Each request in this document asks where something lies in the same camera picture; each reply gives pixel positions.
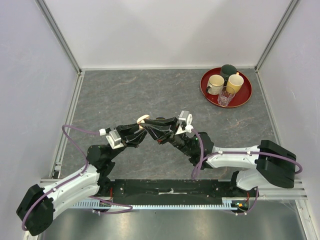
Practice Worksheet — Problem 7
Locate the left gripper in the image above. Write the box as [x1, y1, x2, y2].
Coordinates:
[107, 122, 147, 161]

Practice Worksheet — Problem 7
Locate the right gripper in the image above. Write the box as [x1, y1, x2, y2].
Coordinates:
[140, 117, 194, 158]

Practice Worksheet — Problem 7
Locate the white earbud charging case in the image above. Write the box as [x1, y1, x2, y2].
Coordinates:
[136, 114, 150, 129]

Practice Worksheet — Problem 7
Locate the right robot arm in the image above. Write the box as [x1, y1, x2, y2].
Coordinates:
[138, 115, 302, 197]

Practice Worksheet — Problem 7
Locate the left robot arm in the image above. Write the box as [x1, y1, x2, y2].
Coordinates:
[16, 123, 147, 236]

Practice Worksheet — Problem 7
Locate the clear drinking glass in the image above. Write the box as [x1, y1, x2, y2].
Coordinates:
[217, 86, 236, 107]

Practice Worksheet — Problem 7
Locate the yellow mug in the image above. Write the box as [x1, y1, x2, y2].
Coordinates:
[226, 74, 244, 95]

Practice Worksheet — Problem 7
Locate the red round tray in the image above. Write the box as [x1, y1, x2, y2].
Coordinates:
[200, 67, 252, 109]

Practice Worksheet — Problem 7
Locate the dark green mug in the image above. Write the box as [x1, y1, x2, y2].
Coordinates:
[220, 64, 237, 80]

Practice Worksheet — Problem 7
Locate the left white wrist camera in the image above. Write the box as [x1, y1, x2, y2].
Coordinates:
[106, 129, 124, 150]

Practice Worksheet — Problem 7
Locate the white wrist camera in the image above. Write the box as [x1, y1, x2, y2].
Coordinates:
[106, 129, 124, 150]
[175, 110, 194, 135]

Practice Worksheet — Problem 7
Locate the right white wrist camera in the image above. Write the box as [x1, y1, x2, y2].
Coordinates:
[175, 110, 194, 135]

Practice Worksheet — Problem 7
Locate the white mug black handle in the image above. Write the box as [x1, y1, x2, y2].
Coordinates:
[205, 74, 225, 96]

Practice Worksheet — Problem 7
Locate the white cable duct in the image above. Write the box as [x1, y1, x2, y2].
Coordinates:
[70, 198, 249, 211]

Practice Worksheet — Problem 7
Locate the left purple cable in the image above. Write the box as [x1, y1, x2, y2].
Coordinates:
[21, 124, 133, 231]

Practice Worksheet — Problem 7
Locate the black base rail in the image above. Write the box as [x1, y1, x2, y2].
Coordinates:
[108, 179, 258, 198]

